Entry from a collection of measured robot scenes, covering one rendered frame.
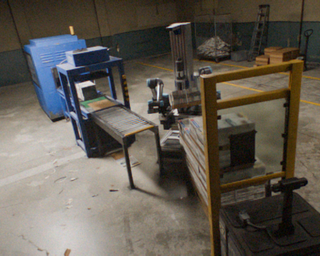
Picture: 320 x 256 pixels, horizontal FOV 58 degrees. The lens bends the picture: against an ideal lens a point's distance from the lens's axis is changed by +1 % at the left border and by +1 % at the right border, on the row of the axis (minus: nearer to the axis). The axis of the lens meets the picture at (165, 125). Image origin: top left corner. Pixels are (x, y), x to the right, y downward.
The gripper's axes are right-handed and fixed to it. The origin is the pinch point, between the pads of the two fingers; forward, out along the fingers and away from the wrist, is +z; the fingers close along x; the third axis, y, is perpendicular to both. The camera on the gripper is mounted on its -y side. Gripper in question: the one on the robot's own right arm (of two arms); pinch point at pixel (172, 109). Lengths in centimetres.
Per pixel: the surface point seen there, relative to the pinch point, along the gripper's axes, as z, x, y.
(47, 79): -246, 270, 112
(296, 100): 76, -186, -10
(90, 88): -135, 158, 64
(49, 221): -175, -32, -117
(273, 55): 374, 474, 130
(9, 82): -518, 709, 197
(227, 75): 23, -200, 14
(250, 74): 40, -198, 13
